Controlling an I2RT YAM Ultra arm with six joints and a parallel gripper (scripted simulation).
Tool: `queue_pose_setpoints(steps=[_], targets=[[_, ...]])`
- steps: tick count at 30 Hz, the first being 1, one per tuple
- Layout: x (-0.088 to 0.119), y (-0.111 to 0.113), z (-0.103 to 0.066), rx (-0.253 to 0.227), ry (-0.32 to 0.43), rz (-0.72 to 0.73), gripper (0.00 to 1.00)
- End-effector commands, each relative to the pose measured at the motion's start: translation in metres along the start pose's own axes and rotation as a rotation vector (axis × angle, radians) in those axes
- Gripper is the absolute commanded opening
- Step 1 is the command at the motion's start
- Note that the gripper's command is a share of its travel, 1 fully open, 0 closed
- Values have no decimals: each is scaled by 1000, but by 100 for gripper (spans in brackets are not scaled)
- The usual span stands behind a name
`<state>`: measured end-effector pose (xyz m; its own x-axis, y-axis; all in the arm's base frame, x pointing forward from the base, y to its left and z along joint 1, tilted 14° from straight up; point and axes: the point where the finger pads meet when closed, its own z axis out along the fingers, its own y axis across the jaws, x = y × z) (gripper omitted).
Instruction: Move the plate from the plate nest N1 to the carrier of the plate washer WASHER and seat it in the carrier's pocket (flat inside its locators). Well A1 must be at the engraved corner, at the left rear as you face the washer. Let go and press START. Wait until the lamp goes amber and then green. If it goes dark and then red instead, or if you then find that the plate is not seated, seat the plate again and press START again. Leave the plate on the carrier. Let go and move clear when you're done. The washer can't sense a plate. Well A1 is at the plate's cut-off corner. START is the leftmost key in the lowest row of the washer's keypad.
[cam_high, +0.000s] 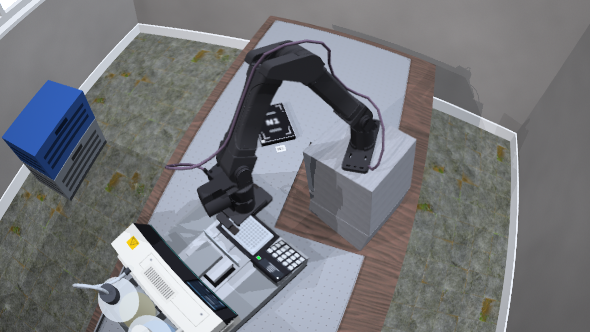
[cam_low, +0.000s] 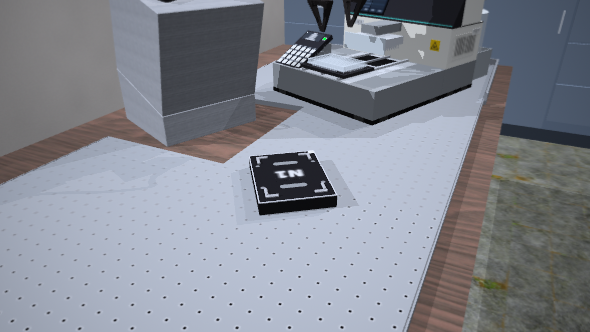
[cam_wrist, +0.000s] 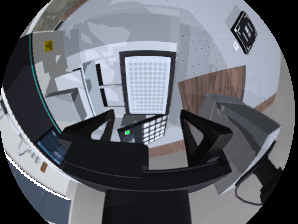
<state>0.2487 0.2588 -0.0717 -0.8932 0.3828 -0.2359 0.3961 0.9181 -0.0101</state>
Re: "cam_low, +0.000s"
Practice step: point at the white multiwell plate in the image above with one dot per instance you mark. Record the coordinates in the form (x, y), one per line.
(337, 63)

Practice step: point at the black flat block with white markings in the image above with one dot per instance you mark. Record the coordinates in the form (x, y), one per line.
(289, 182)

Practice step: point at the translucent bottle with dark grey cap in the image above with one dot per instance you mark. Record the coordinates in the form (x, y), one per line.
(483, 18)

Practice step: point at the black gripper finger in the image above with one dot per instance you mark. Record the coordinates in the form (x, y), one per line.
(327, 5)
(360, 4)

